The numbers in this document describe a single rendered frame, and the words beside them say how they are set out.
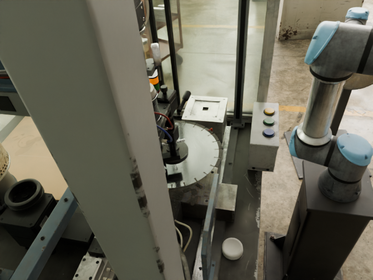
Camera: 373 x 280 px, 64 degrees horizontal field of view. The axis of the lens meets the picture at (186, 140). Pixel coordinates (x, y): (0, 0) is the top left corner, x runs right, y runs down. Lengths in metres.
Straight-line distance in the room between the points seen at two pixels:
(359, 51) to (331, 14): 3.32
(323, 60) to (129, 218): 0.78
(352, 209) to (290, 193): 0.98
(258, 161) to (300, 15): 2.98
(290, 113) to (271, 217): 1.12
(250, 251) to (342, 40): 0.69
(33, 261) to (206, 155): 0.60
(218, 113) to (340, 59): 0.62
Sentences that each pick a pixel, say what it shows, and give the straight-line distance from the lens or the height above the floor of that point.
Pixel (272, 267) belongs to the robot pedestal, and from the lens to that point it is 1.90.
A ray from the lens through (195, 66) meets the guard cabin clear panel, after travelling 1.40.
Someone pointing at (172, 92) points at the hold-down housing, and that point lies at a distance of 0.84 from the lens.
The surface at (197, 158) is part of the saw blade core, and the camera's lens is 1.06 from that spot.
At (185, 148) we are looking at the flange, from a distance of 1.09.
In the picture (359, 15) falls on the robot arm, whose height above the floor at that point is 1.26.
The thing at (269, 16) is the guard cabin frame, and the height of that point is 1.27.
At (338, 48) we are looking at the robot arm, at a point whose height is 1.35.
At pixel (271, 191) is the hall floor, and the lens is 2.19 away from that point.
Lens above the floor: 1.72
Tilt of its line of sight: 43 degrees down
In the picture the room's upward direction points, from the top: 6 degrees counter-clockwise
